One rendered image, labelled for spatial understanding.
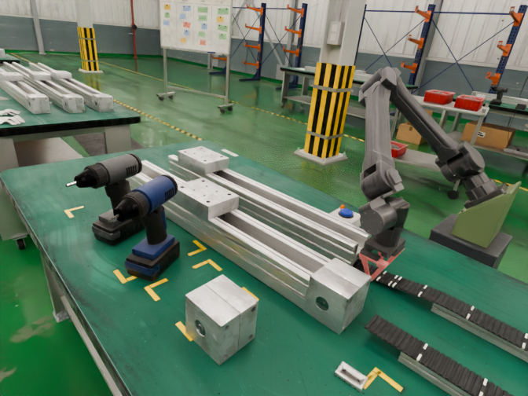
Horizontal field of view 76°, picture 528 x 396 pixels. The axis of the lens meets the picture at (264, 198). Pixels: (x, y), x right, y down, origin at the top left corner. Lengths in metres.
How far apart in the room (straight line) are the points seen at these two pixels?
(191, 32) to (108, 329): 6.19
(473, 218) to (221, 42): 5.56
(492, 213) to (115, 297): 1.05
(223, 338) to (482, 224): 0.89
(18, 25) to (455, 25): 13.55
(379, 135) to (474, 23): 7.78
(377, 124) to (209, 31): 5.66
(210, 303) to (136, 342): 0.16
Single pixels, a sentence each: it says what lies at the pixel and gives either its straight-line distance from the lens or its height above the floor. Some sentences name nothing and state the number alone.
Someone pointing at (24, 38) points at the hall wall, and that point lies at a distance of 15.67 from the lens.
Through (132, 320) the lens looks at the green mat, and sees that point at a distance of 0.75.
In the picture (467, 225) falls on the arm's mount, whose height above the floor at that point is 0.83.
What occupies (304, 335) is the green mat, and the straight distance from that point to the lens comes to 0.73.
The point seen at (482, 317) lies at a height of 0.81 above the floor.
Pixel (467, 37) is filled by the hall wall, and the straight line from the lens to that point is 8.68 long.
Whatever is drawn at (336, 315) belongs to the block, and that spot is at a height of 0.82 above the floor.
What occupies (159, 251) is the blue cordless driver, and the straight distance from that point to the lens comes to 0.82.
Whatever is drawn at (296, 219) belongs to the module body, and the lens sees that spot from 0.94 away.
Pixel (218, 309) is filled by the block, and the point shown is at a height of 0.87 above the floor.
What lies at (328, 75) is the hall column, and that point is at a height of 0.99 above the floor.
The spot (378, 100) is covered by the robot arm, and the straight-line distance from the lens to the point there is 1.01.
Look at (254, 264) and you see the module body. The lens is 0.83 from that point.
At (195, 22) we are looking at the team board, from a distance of 6.63.
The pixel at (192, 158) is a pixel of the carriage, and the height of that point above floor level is 0.90.
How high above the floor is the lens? 1.31
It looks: 26 degrees down
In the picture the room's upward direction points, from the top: 6 degrees clockwise
